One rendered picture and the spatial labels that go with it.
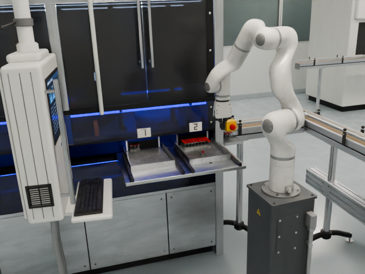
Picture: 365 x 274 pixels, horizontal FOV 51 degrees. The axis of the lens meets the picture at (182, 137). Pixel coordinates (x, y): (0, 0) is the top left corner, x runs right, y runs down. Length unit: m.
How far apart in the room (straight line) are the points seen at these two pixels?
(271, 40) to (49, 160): 1.12
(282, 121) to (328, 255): 1.54
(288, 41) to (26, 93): 1.17
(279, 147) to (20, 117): 1.18
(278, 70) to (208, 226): 1.40
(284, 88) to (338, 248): 1.70
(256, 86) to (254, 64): 0.44
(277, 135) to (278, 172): 0.21
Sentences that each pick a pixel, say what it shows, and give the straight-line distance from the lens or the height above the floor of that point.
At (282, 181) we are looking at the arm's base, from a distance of 1.93.
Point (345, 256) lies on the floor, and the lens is 3.14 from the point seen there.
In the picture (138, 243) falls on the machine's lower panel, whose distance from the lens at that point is 2.74.
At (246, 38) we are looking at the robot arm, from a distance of 1.94.
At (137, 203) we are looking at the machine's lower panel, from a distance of 2.58.
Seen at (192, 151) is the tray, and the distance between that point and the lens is 2.44.
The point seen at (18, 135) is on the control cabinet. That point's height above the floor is 1.25.
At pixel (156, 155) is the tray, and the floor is 0.88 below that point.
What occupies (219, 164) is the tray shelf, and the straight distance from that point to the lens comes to 2.24.
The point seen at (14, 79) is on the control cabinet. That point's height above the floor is 1.49.
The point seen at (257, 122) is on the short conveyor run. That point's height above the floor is 0.96.
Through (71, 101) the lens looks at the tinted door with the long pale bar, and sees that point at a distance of 2.33.
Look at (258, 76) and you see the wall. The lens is 7.79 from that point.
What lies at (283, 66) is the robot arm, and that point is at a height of 1.49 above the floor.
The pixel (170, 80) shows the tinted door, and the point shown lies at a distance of 2.38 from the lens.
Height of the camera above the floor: 1.75
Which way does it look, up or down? 19 degrees down
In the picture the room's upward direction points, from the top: 2 degrees counter-clockwise
